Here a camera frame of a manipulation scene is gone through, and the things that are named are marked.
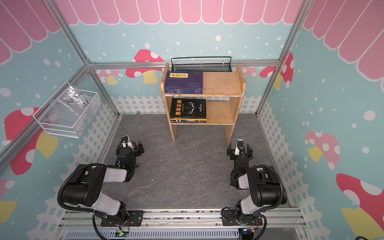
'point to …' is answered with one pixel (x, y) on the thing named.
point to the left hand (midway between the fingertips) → (133, 144)
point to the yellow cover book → (188, 119)
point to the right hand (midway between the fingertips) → (239, 143)
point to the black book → (185, 108)
